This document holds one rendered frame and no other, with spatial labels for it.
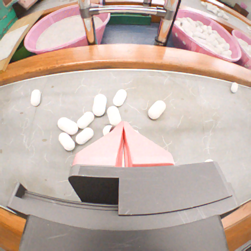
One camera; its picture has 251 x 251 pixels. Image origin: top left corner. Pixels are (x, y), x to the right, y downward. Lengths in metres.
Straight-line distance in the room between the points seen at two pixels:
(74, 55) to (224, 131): 0.34
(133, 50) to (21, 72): 0.25
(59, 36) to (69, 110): 0.27
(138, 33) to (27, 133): 0.44
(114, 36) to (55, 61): 0.24
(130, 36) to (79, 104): 0.31
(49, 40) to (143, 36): 0.30
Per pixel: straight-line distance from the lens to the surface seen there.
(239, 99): 0.38
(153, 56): 0.27
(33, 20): 0.56
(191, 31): 0.48
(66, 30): 0.44
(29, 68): 0.33
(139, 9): 0.26
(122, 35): 0.48
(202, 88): 0.30
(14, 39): 0.50
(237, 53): 0.52
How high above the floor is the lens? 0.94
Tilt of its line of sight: 74 degrees down
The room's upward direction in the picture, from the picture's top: 3 degrees clockwise
